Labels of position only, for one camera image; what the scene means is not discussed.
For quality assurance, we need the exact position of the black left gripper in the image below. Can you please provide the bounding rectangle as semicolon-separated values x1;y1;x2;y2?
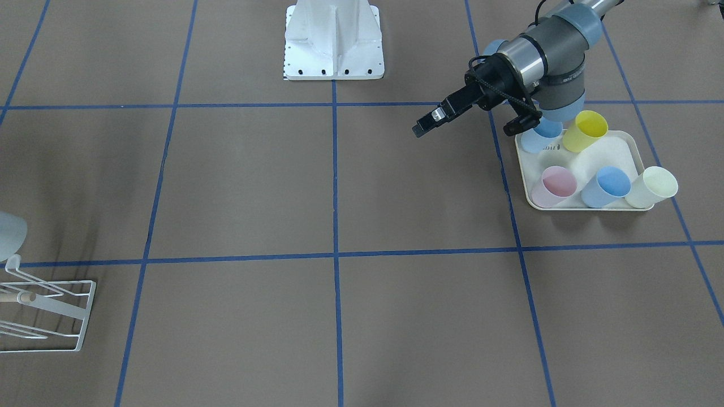
412;54;542;137

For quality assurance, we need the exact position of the yellow plastic cup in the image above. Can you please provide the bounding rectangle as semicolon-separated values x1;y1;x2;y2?
562;110;609;153

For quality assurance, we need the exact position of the grey plastic cup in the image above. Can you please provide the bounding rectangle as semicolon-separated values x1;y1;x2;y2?
1;211;28;261

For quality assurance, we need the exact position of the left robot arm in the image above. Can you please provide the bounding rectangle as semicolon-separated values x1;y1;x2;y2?
413;1;619;137

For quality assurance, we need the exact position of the light blue cup back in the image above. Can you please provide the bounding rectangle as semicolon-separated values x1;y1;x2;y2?
520;118;563;154

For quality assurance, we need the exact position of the light blue cup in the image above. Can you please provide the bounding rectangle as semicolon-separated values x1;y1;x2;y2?
581;166;631;209
520;118;563;154

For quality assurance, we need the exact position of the pink plastic cup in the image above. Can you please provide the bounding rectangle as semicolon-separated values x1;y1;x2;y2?
530;166;578;209

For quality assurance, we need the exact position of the light blue cup front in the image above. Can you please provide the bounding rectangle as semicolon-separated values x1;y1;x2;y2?
581;166;631;209

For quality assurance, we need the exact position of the cream white plastic cup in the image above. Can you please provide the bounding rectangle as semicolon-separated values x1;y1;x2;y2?
624;166;679;209

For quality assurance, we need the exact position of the cream plastic tray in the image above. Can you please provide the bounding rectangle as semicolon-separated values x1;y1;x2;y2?
515;129;656;211

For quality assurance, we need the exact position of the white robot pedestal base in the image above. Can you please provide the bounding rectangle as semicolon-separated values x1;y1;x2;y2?
283;1;385;81

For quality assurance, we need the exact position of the white wire cup rack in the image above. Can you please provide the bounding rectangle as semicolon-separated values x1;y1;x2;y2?
1;253;97;352

